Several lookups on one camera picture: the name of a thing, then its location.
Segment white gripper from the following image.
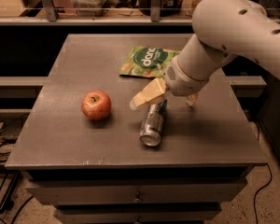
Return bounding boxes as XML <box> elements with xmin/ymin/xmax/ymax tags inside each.
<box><xmin>130</xmin><ymin>57</ymin><xmax>209</xmax><ymax>110</ymax></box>

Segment silver blue redbull can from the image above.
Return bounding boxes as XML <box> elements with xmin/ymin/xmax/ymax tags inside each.
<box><xmin>140</xmin><ymin>100</ymin><xmax>167</xmax><ymax>147</ymax></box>

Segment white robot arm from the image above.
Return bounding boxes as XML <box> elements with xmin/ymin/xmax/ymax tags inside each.
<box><xmin>130</xmin><ymin>0</ymin><xmax>280</xmax><ymax>110</ymax></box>

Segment green snack bag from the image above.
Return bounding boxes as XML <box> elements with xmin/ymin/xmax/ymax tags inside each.
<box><xmin>119</xmin><ymin>46</ymin><xmax>179</xmax><ymax>78</ymax></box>

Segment red apple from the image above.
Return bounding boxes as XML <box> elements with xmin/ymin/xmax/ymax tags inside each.
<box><xmin>81</xmin><ymin>91</ymin><xmax>112</xmax><ymax>121</ymax></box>

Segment grey cabinet with drawers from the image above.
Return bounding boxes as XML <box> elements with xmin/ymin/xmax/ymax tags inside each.
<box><xmin>7</xmin><ymin>35</ymin><xmax>266</xmax><ymax>224</ymax></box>

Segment metal drawer knob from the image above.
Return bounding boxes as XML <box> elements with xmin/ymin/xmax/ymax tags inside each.
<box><xmin>133</xmin><ymin>193</ymin><xmax>143</xmax><ymax>203</ymax></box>

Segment black power adapter on floor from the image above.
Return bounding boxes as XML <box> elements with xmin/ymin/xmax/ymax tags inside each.
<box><xmin>0</xmin><ymin>120</ymin><xmax>23</xmax><ymax>143</ymax></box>

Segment black cable on right floor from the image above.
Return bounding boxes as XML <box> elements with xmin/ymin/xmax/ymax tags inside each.
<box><xmin>252</xmin><ymin>163</ymin><xmax>273</xmax><ymax>224</ymax></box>

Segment grey shelf rail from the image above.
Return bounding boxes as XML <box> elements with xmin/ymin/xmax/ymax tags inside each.
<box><xmin>0</xmin><ymin>0</ymin><xmax>280</xmax><ymax>27</ymax></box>

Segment black cables on left floor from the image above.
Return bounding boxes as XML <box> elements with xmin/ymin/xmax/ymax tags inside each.
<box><xmin>0</xmin><ymin>114</ymin><xmax>34</xmax><ymax>224</ymax></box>

